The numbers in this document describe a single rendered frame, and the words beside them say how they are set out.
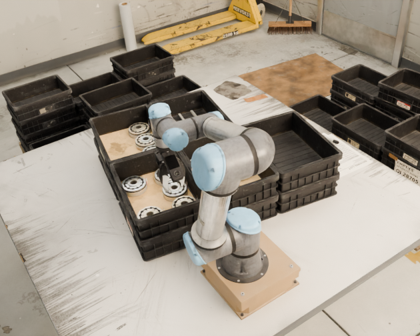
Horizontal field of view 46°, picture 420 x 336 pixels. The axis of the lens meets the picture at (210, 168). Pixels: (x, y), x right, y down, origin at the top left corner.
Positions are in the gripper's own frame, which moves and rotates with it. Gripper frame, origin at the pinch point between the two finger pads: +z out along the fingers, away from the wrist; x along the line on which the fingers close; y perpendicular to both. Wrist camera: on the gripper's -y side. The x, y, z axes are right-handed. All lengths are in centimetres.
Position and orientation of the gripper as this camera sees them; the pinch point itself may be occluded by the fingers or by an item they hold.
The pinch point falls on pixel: (174, 188)
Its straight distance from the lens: 190.2
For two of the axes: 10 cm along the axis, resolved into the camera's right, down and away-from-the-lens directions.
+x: -9.1, 3.2, -2.6
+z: 0.9, 7.7, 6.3
